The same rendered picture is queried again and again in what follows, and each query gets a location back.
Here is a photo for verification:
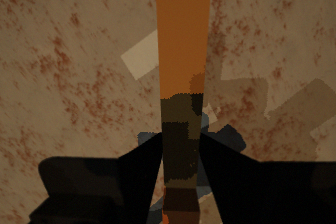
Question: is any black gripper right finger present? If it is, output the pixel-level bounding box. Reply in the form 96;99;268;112
199;133;336;224

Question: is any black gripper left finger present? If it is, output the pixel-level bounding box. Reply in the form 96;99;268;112
38;133;163;224

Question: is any orange bar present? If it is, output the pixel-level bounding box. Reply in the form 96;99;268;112
156;0;210;224

